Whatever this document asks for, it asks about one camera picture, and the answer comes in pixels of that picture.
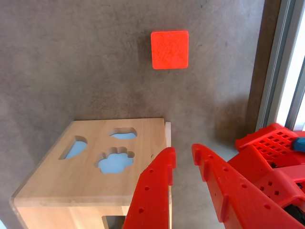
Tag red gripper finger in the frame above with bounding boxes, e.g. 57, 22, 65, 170
122, 146, 177, 229
191, 143, 305, 229

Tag red cube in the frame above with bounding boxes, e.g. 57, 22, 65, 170
150, 30, 189, 70

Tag red robot base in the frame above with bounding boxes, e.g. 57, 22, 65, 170
227, 123, 305, 225

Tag wooden shape sorter box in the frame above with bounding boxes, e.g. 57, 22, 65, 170
9, 117, 173, 229

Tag blue clamp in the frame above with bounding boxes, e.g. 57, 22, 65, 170
292, 137, 305, 153

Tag aluminium profile rail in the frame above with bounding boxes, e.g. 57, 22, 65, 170
255, 0, 305, 132

